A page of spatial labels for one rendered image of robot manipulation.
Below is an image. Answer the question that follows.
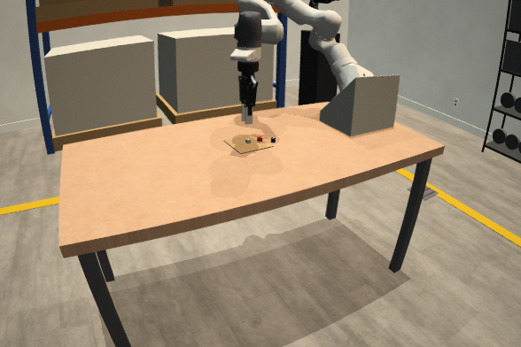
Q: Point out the tan flat mat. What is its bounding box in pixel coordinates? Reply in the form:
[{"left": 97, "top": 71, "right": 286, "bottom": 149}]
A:
[{"left": 223, "top": 134, "right": 273, "bottom": 154}]

